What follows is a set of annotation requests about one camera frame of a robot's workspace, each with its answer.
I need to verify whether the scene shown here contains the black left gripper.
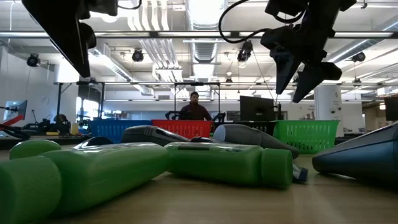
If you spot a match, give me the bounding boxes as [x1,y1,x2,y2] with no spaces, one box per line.
[21,0,119,78]

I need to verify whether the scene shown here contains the person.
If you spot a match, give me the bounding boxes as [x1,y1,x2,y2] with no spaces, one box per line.
[178,91,213,121]

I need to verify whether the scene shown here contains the blue-gray toiletry tube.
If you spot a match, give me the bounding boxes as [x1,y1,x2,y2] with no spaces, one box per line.
[312,121,398,185]

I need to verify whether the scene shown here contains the black ceiling camera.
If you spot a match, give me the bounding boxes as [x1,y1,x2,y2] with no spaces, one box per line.
[131,48,144,62]
[351,51,367,63]
[236,39,254,62]
[26,53,41,68]

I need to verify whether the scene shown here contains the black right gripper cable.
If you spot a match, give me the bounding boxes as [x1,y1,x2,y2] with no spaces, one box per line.
[217,0,274,44]

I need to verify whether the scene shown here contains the blue plastic basket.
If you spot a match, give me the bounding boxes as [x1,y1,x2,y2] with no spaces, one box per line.
[89,119,153,145]

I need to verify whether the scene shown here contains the dark gray toiletry tube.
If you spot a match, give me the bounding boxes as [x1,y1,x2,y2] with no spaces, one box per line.
[120,125,191,147]

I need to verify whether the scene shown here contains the red bar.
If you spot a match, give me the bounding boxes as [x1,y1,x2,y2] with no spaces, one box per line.
[0,114,25,128]

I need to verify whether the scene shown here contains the black overhead frame bar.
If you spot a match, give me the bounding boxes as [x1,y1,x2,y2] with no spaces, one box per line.
[0,30,398,39]

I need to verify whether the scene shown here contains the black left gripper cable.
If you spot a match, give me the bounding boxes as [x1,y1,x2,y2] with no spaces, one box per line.
[117,0,143,11]

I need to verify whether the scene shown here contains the red plastic basket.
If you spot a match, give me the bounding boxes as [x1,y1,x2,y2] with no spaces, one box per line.
[151,119,215,140]

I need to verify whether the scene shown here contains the green plastic basket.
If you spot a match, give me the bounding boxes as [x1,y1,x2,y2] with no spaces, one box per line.
[273,119,340,155]

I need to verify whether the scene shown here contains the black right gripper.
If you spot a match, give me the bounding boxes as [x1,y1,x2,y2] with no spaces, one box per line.
[261,0,357,104]

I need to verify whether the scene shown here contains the gray-screen monitor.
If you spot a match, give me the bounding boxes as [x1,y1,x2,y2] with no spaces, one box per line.
[2,99,28,121]

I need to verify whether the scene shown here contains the dark blue toiletry tube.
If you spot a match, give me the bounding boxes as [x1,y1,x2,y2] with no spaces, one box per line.
[73,136,115,150]
[292,164,309,184]
[190,136,215,144]

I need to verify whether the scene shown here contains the black computer monitor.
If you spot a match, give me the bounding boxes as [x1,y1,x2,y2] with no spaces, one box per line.
[239,95,276,122]

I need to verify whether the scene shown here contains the green shampoo bottle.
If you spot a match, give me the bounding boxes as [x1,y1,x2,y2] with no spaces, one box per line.
[164,142,294,189]
[9,139,62,161]
[0,142,170,224]

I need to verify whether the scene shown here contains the white round pillar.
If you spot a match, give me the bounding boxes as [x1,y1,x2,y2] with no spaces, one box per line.
[313,84,343,138]

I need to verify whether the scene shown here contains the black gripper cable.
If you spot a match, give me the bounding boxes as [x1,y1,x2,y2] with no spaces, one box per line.
[217,0,274,44]
[117,0,143,11]

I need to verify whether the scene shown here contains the dark monitor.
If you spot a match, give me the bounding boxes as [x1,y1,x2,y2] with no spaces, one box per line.
[384,96,398,121]

